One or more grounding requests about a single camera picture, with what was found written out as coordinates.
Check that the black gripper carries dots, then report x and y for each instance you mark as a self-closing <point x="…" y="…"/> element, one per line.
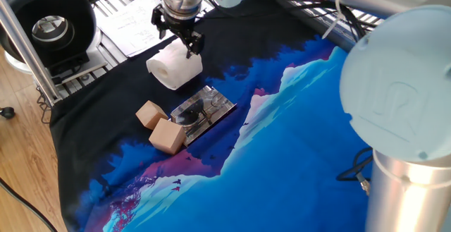
<point x="179" y="24"/>

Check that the white toilet paper roll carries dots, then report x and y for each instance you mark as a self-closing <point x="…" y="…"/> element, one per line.
<point x="172" y="70"/>

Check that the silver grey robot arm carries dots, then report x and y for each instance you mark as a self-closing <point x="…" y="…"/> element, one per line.
<point x="394" y="84"/>

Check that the chrome toilet paper holder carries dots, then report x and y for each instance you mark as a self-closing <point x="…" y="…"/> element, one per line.
<point x="201" y="114"/>

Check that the white printed paper sheets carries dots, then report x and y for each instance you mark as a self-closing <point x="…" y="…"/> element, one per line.
<point x="130" y="27"/>

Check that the wooden cube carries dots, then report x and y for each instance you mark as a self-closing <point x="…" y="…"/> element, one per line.
<point x="167" y="137"/>
<point x="151" y="114"/>

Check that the blue mountain print cloth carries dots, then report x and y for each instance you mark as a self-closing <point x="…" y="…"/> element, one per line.
<point x="282" y="154"/>

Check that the black caster wheel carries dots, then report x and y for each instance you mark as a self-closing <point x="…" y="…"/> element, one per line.
<point x="7" y="112"/>

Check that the long aluminium frame post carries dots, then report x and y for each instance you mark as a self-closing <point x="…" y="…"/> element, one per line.
<point x="24" y="48"/>

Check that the black round duct fan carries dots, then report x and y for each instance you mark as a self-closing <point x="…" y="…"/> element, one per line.
<point x="21" y="10"/>

